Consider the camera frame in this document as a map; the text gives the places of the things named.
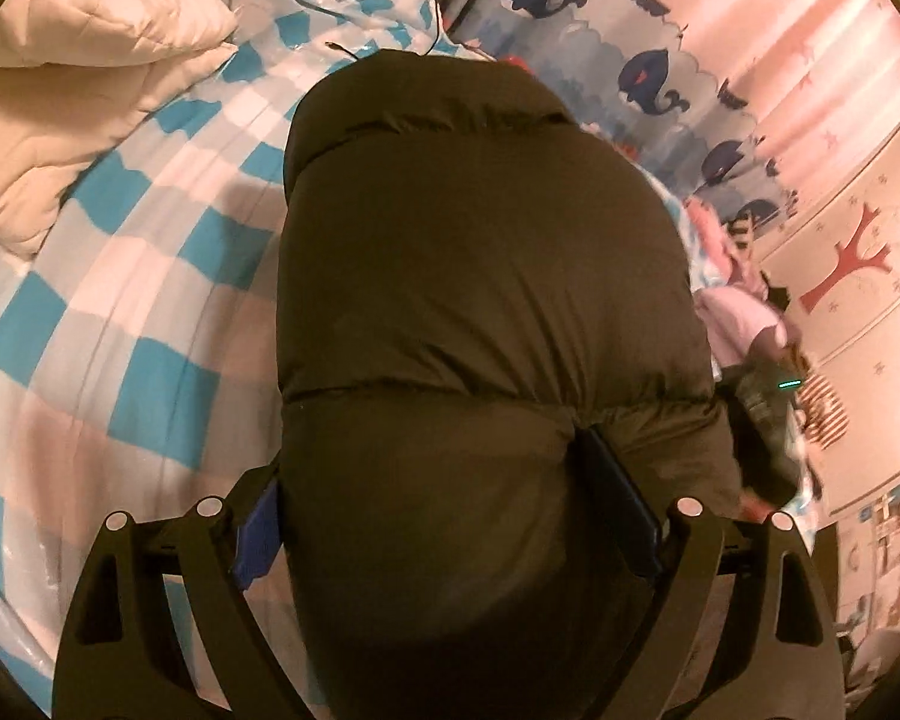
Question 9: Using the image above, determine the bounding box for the dark puffer jacket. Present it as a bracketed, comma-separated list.
[274, 49, 751, 720]

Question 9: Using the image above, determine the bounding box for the blue white checkered bed sheet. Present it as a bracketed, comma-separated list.
[0, 0, 818, 713]

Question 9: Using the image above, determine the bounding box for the pink crumpled cloth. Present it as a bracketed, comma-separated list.
[686, 199, 767, 293]

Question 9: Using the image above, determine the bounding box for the white quilted comforter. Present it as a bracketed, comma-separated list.
[0, 0, 241, 260]

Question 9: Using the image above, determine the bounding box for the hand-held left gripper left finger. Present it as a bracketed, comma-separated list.
[51, 461, 284, 720]

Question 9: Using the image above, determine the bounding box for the pink folded garment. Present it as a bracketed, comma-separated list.
[694, 289, 790, 362]

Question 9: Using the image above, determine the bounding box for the pink fabric with tree print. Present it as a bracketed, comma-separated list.
[570, 0, 900, 515]

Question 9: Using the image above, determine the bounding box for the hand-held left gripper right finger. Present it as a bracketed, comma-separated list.
[579, 427, 848, 720]

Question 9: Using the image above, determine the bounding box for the whale print curtain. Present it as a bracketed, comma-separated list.
[427, 0, 803, 241]

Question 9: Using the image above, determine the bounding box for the black cable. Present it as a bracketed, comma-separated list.
[300, 0, 451, 61]

